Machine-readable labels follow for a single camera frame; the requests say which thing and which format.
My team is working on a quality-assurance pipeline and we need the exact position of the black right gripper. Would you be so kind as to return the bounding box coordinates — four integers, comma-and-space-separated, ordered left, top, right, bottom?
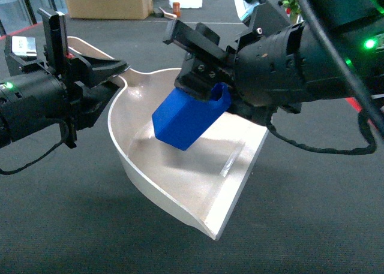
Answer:
164, 20, 303, 126

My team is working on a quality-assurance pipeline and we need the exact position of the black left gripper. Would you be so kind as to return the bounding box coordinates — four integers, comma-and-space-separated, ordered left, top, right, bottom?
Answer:
4, 8, 128, 148

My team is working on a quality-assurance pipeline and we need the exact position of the blue plastic block part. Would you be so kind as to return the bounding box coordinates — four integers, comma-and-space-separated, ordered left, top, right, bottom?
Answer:
152, 83, 232, 151

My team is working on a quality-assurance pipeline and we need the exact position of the beige plastic dustpan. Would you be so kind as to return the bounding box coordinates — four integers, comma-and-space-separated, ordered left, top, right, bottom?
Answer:
66, 36, 269, 241

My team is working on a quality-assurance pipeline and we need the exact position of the potted green plant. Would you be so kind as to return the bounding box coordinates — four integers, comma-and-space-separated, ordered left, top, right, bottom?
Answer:
269, 0, 302, 20

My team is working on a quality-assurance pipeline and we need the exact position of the large open cardboard box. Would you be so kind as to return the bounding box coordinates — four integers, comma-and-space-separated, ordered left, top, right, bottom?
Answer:
65, 0, 153, 20

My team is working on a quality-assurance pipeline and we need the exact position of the orange can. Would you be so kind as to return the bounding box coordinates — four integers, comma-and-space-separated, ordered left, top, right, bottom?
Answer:
172, 2, 181, 17

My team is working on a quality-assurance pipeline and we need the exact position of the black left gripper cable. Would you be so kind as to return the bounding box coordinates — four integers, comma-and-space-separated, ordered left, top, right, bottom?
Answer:
0, 118, 71, 176

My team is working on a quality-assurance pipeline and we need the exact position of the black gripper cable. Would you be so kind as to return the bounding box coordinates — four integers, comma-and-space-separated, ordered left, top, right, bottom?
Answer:
0, 118, 71, 176
265, 0, 384, 156

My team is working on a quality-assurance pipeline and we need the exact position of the red table frame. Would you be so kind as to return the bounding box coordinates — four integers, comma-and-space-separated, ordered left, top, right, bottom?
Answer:
345, 97, 378, 131

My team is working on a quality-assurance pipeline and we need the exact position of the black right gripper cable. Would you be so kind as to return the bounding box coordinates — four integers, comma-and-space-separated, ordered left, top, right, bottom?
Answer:
265, 0, 384, 156

